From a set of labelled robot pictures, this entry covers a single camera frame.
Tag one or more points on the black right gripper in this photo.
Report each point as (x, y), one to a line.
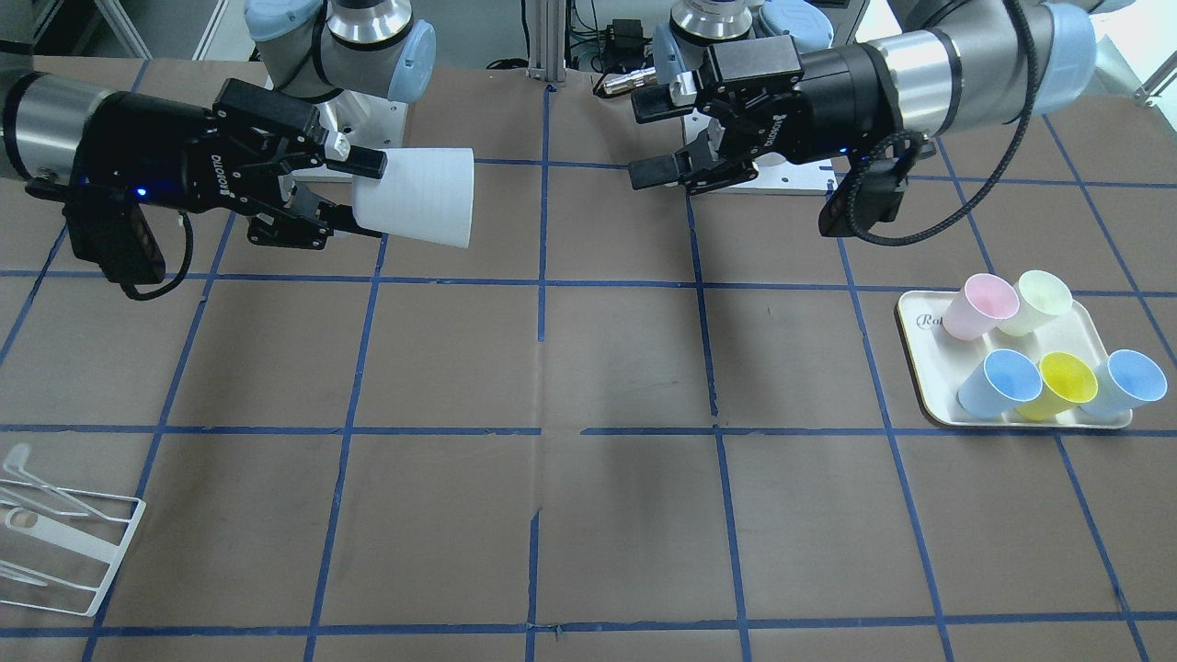
(147, 142)

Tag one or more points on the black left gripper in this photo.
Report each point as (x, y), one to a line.
(839, 87)

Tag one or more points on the white ribbed plastic cup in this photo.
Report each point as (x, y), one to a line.
(425, 194)

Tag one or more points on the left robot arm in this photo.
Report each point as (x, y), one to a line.
(955, 65)

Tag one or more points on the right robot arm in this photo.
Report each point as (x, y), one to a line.
(313, 50)

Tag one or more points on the pink plastic cup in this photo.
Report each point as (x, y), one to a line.
(981, 305)

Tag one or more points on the pale green plastic cup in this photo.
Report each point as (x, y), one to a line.
(1043, 297)

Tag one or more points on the yellow plastic cup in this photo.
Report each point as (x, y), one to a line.
(1067, 382)

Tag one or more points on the light blue plastic cup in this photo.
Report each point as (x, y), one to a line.
(1126, 380)

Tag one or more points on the cream plastic tray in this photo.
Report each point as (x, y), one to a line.
(941, 363)

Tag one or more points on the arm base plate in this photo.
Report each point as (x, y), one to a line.
(367, 121)
(775, 174)

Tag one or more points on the aluminium frame post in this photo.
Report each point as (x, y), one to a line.
(547, 32)

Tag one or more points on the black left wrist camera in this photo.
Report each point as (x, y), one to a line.
(873, 190)

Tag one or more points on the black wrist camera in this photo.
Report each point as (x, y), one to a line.
(107, 227)
(873, 190)

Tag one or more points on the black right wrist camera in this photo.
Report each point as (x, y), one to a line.
(107, 227)

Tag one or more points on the white wire cup rack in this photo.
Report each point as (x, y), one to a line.
(62, 547)

